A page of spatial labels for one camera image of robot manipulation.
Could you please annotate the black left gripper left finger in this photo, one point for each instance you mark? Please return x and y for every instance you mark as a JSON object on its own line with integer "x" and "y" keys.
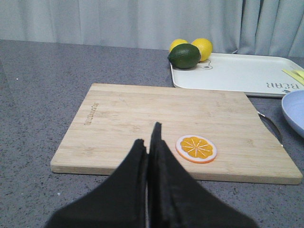
{"x": 119, "y": 202}

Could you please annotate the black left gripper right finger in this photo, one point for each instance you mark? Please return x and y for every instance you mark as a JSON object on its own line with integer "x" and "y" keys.
{"x": 176, "y": 200}

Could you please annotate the light blue plate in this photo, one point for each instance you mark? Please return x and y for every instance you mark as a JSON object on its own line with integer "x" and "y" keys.
{"x": 293, "y": 110}

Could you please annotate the cream bear tray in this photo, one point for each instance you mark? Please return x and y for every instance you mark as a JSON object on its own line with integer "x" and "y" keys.
{"x": 253, "y": 75}

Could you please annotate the orange slice toy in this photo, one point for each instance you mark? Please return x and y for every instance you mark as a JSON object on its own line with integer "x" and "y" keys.
{"x": 196, "y": 149}

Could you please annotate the wooden cutting board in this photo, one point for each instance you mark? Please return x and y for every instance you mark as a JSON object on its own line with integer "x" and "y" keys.
{"x": 112, "y": 117}

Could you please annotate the green lime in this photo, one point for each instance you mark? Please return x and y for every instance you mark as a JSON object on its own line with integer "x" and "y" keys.
{"x": 184, "y": 56}

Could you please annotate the yellow lemon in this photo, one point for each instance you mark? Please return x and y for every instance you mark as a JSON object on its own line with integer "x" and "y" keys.
{"x": 205, "y": 47}
{"x": 177, "y": 42}

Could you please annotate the grey curtain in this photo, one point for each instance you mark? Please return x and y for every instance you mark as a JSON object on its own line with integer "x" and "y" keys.
{"x": 255, "y": 27}

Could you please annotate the metal cutting board handle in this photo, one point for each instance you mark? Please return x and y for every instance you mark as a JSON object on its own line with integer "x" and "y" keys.
{"x": 271, "y": 126}

